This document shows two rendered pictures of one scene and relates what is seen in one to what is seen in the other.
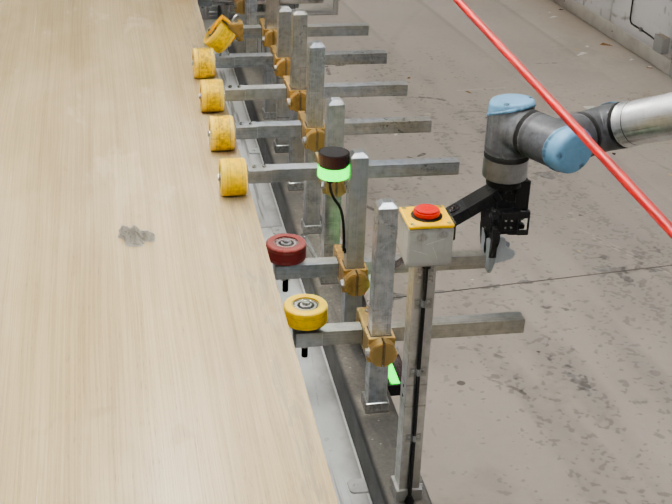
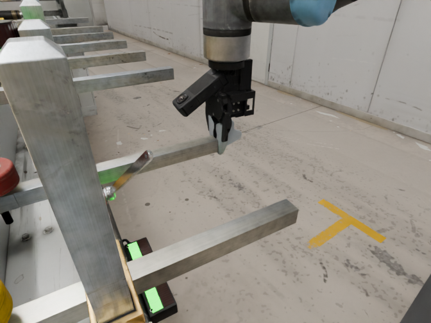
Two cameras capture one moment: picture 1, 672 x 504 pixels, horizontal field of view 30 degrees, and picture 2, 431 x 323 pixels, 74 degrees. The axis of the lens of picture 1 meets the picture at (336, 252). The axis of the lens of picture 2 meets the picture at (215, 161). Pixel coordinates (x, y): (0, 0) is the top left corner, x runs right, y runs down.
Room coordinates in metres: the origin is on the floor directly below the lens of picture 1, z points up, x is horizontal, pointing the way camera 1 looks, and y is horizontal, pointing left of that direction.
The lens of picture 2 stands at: (1.76, -0.13, 1.15)
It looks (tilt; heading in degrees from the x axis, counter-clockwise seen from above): 32 degrees down; 342
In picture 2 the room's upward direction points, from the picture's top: straight up
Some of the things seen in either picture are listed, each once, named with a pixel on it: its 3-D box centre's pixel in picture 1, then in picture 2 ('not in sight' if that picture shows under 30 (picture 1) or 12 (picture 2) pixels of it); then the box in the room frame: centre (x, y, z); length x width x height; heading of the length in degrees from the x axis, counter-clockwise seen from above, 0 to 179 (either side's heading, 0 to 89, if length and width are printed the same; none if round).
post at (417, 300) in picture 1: (414, 381); not in sight; (1.70, -0.13, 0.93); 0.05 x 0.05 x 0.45; 11
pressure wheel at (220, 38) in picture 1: (219, 37); not in sight; (3.44, 0.35, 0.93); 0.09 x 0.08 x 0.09; 101
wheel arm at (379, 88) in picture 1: (309, 90); (58, 49); (2.98, 0.08, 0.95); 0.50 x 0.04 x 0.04; 101
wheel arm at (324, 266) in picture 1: (380, 265); (117, 170); (2.25, -0.09, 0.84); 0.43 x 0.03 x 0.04; 101
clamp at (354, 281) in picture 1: (349, 269); not in sight; (2.22, -0.03, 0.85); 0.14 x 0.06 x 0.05; 11
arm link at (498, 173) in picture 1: (504, 166); (226, 47); (2.30, -0.33, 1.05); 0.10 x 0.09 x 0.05; 11
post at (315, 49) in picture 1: (313, 141); not in sight; (2.69, 0.06, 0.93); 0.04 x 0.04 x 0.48; 11
